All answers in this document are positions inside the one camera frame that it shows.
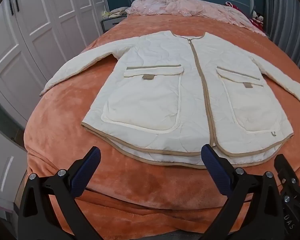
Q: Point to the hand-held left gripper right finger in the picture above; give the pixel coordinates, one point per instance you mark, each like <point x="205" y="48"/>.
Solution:
<point x="215" y="167"/>

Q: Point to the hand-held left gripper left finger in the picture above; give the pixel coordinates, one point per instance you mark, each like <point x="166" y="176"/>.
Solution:
<point x="87" y="172"/>

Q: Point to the pink floral quilt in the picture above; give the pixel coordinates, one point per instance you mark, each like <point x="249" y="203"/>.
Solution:
<point x="190" y="7"/>

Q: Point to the white panelled door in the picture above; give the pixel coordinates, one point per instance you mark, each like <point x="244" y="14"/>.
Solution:
<point x="5" y="165"/>

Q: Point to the cream cloth bundle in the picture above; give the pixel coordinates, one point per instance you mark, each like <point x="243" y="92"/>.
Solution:
<point x="116" y="12"/>

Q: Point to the grey nightstand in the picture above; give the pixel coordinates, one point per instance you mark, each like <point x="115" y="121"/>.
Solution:
<point x="110" y="25"/>

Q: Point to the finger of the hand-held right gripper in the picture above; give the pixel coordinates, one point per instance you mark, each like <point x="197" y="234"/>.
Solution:
<point x="286" y="172"/>

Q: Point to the grey curtain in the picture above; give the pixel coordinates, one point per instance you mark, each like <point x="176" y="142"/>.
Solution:
<point x="285" y="17"/>

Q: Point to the red plush toy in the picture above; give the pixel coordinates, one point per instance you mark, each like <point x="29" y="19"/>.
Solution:
<point x="258" y="21"/>

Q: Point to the orange plush blanket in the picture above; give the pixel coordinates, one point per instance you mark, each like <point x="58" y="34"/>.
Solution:
<point x="65" y="120"/>

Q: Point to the red and white cloth item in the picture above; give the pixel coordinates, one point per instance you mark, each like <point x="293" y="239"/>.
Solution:
<point x="230" y="4"/>

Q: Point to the cream quilted jacket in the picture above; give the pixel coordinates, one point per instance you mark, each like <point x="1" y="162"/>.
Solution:
<point x="152" y="100"/>

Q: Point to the white panelled wardrobe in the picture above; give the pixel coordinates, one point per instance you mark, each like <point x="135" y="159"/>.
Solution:
<point x="40" y="30"/>

